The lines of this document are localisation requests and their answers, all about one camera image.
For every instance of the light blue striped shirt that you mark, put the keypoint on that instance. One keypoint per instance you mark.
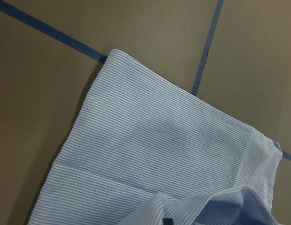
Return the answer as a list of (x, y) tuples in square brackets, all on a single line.
[(143, 149)]

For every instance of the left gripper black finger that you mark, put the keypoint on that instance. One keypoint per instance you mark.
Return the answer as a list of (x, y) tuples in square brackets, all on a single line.
[(168, 221)]

